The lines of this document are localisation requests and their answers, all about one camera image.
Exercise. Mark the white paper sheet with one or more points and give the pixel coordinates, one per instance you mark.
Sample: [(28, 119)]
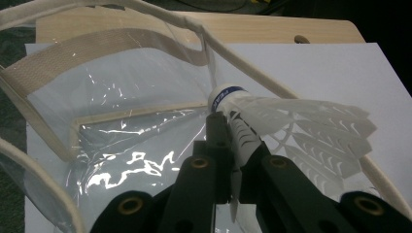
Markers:
[(324, 71)]

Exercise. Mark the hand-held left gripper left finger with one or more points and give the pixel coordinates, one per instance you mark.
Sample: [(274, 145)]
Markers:
[(200, 187)]

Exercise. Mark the white shuttlecock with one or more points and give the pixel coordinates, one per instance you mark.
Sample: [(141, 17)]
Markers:
[(291, 113)]

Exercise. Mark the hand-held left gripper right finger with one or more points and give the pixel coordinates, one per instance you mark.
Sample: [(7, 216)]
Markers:
[(285, 191)]

